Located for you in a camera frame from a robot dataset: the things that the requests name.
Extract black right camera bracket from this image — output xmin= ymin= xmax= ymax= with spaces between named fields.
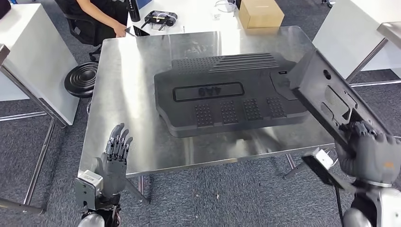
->
xmin=301 ymin=155 xmax=359 ymax=194

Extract white cable coil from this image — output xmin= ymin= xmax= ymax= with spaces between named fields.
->
xmin=214 ymin=0 xmax=237 ymax=14

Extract black office chair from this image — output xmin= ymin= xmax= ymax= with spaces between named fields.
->
xmin=54 ymin=0 xmax=105 ymax=62

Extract black bottle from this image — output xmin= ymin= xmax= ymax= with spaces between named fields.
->
xmin=126 ymin=0 xmax=142 ymax=23

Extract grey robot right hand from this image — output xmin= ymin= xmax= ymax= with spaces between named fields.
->
xmin=334 ymin=120 xmax=401 ymax=188

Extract steel table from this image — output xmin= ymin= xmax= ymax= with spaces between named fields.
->
xmin=0 ymin=44 xmax=69 ymax=216
xmin=345 ymin=21 xmax=401 ymax=88

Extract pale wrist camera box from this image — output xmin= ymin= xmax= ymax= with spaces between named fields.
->
xmin=301 ymin=147 xmax=335 ymax=171
xmin=74 ymin=169 xmax=105 ymax=210

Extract black camera cable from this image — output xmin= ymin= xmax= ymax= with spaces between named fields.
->
xmin=333 ymin=184 xmax=346 ymax=227

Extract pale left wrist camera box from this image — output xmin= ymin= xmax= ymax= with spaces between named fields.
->
xmin=74 ymin=169 xmax=105 ymax=210

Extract large black plastic cover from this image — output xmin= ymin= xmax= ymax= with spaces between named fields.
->
xmin=154 ymin=52 xmax=311 ymax=139

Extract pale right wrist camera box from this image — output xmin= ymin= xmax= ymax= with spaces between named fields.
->
xmin=301 ymin=147 xmax=335 ymax=171

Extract black plastic plate part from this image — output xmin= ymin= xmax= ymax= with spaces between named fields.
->
xmin=286 ymin=49 xmax=393 ymax=152

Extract person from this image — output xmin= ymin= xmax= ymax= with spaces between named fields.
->
xmin=75 ymin=0 xmax=139 ymax=39

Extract white table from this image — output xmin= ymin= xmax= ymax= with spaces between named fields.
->
xmin=125 ymin=0 xmax=249 ymax=35

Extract white desk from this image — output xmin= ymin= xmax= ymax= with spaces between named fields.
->
xmin=0 ymin=3 xmax=81 ymax=127
xmin=312 ymin=0 xmax=401 ymax=80

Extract black tablet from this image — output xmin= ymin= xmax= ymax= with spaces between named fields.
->
xmin=124 ymin=25 xmax=151 ymax=38

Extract brown cardboard box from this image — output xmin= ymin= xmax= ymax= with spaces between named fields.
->
xmin=238 ymin=0 xmax=285 ymax=30

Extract steel workbench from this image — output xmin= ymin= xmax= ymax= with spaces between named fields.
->
xmin=77 ymin=26 xmax=343 ymax=206

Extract person's hand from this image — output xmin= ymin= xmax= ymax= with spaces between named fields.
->
xmin=113 ymin=23 xmax=128 ymax=38

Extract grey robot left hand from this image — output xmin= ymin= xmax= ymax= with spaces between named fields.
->
xmin=95 ymin=122 xmax=134 ymax=197

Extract black round stool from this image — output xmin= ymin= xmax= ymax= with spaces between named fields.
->
xmin=64 ymin=61 xmax=100 ymax=99

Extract black router device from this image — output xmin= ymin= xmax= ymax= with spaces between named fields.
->
xmin=140 ymin=10 xmax=179 ymax=31

